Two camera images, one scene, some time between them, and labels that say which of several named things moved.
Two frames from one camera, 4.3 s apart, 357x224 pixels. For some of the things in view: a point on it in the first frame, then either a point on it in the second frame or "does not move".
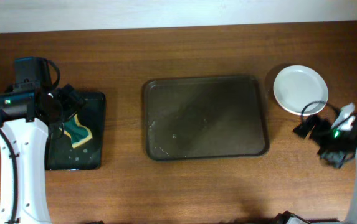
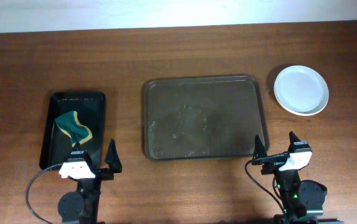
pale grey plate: (296, 86) does not move
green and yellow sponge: (78, 133) does not move
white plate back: (297, 86) does not move
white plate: (296, 86) does not move
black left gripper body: (69, 101) -> (100, 173)
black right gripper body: (333, 144) -> (273, 163)
